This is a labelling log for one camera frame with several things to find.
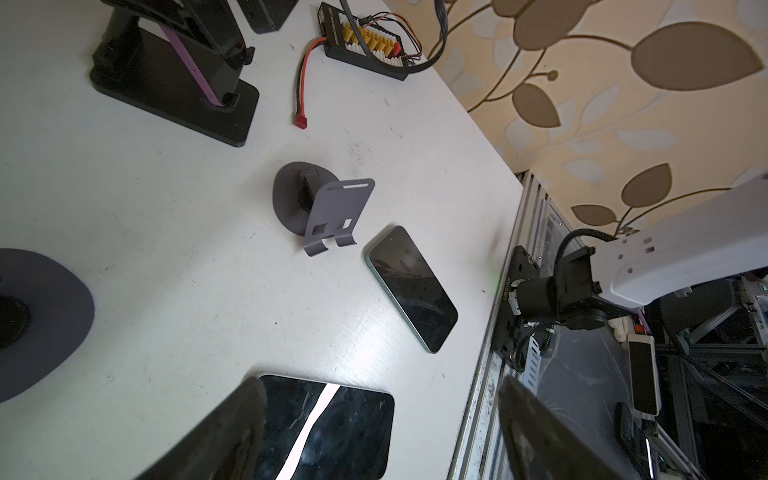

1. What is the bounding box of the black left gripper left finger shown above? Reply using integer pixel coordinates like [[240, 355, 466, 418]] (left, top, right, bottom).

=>
[[138, 377, 267, 479]]

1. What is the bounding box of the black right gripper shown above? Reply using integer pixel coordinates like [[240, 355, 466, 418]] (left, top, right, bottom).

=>
[[237, 0, 298, 34]]

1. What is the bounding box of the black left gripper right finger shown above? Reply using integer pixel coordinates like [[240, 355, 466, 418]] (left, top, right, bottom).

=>
[[497, 378, 623, 479]]

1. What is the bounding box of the silver-edged black phone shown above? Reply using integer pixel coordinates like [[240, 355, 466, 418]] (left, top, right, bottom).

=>
[[254, 374, 395, 479]]

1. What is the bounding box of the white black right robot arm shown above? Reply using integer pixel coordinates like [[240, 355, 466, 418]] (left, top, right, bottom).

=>
[[319, 1, 767, 307]]

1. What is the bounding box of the dark phone below table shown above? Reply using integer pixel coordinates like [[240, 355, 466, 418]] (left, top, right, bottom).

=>
[[614, 402, 655, 479]]

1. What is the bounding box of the white phone below table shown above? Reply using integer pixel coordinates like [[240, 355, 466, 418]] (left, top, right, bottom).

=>
[[627, 334, 661, 418]]

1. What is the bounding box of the dark right phone stand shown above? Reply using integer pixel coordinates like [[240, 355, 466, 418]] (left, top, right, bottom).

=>
[[90, 19, 259, 147]]

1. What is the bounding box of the front right purple phone stand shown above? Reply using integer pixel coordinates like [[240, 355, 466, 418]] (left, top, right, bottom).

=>
[[272, 162, 375, 257]]

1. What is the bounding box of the purple round middle phone stand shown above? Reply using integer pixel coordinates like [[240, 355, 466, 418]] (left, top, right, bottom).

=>
[[1, 248, 95, 402]]

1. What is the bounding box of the black circuit board with wires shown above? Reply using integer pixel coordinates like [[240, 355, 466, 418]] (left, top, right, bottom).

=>
[[293, 2, 423, 129]]

